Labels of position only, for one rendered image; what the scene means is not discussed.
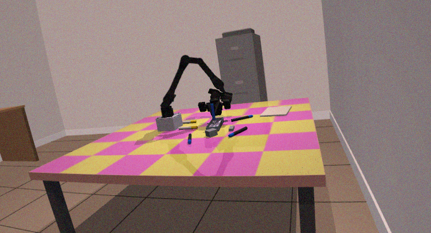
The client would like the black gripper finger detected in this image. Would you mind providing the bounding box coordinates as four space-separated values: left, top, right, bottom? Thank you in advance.
215 102 222 116
206 104 212 116

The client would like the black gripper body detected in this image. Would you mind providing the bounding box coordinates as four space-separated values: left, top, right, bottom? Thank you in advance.
198 94 231 112

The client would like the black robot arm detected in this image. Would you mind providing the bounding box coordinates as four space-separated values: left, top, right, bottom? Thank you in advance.
160 55 233 118

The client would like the pale pink flat rectangle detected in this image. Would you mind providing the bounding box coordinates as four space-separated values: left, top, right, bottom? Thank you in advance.
260 106 292 117

